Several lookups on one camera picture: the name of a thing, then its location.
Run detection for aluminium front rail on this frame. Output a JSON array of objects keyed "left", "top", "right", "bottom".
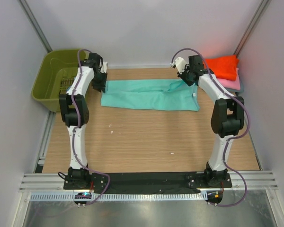
[{"left": 19, "top": 170, "right": 278, "bottom": 192}]

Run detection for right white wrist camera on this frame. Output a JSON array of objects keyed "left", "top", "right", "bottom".
[{"left": 171, "top": 57, "right": 187, "bottom": 73}]

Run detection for orange folded t shirt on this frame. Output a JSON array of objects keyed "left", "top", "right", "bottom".
[{"left": 205, "top": 55, "right": 239, "bottom": 81}]

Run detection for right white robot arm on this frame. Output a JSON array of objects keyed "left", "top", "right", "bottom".
[{"left": 172, "top": 55, "right": 244, "bottom": 188}]

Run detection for teal t shirt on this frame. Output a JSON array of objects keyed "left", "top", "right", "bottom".
[{"left": 101, "top": 79, "right": 200, "bottom": 111}]

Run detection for pink folded t shirt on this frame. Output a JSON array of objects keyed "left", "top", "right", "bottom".
[{"left": 217, "top": 68, "right": 241, "bottom": 90}]

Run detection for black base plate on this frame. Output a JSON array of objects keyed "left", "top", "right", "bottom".
[{"left": 58, "top": 172, "right": 232, "bottom": 191}]

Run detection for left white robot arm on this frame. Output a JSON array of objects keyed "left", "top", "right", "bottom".
[{"left": 58, "top": 49, "right": 107, "bottom": 190}]

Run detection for white slotted cable duct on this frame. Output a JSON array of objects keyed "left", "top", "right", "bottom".
[{"left": 30, "top": 192, "right": 207, "bottom": 202}]

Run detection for green plastic tub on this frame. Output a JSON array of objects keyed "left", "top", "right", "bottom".
[{"left": 31, "top": 49, "right": 78, "bottom": 113}]

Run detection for grey blue folded t shirt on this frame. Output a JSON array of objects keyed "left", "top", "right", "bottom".
[{"left": 226, "top": 80, "right": 244, "bottom": 93}]

